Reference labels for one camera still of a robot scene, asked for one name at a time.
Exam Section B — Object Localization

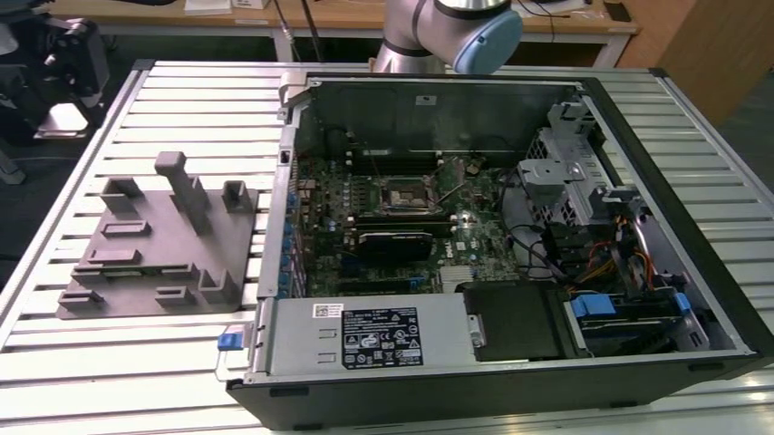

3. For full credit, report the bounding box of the orange yellow wire bundle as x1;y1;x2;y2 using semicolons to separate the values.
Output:
565;215;661;295

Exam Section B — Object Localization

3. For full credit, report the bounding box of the metal socket cover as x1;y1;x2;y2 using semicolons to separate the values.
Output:
430;155;474;205

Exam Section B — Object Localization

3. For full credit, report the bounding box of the silver chipset heatsink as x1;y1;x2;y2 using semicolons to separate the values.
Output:
440;266;478;285

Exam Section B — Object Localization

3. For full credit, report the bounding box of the CPU socket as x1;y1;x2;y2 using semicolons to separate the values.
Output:
378;175;442;215

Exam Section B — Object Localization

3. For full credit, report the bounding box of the grey parts rack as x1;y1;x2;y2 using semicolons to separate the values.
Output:
55;150;264;321

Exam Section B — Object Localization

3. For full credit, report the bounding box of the graphics card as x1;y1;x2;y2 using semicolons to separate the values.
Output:
356;231;436;266

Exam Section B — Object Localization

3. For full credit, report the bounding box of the black machine on stand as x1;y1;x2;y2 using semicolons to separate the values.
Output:
0;0;115;142

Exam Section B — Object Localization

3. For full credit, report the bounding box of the black PC case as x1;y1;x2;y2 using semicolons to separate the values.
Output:
225;67;774;431

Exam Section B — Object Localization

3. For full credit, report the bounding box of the grey stand leg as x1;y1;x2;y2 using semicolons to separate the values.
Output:
0;143;27;186

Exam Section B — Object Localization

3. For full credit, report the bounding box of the grey power supply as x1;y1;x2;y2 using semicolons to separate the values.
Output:
265;296;472;380

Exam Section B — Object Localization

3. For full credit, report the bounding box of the large white box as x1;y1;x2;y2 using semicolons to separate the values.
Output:
183;0;233;17

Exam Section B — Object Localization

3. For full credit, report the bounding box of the grey case latch handle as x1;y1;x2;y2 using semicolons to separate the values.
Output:
278;72;312;122

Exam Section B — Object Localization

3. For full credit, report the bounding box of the silver metal drive cage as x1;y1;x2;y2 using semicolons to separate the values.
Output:
517;101;616;227

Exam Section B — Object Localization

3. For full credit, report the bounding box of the black expansion slot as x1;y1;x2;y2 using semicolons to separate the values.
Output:
337;279;420;294

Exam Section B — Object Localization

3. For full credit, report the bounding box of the hard disk in blue carrier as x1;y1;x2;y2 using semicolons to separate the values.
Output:
566;292;695;359

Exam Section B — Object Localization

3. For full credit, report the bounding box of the green motherboard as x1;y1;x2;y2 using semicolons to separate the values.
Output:
289;151;532;298

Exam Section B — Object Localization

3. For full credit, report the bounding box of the wooden cabinet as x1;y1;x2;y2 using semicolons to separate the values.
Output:
617;0;774;126

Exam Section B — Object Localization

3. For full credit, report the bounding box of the green RAM stick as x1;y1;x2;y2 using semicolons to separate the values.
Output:
97;266;166;276

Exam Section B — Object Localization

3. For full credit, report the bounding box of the black RAM slot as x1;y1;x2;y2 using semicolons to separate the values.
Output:
348;151;446;159
348;168;448;176
356;229;457;237
348;157;446;164
354;225;457;232
354;215;456;222
348;162;446;169
354;220;456;227

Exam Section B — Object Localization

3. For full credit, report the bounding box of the black plastic cover box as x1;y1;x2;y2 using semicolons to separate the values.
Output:
454;280;580;363

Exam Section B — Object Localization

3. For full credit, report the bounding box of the black power supply label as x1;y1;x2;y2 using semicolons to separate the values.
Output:
342;307;424;369

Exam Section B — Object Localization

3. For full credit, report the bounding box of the wooden desk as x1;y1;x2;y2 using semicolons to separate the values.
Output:
46;0;644;69

